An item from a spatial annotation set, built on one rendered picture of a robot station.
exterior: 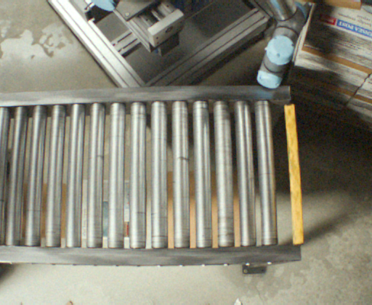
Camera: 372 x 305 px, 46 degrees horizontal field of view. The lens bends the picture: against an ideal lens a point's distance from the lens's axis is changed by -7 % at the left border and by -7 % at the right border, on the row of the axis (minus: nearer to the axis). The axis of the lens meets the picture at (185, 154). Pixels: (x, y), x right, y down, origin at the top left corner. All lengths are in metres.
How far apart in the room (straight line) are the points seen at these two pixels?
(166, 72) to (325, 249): 1.11
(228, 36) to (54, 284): 1.42
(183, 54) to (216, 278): 1.04
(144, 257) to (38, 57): 1.49
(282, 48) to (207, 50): 0.88
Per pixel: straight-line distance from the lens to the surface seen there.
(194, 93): 1.47
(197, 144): 1.42
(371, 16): 1.70
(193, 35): 2.24
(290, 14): 1.39
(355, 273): 2.30
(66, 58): 2.50
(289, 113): 1.46
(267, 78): 1.43
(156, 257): 1.36
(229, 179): 1.39
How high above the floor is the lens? 2.15
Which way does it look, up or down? 75 degrees down
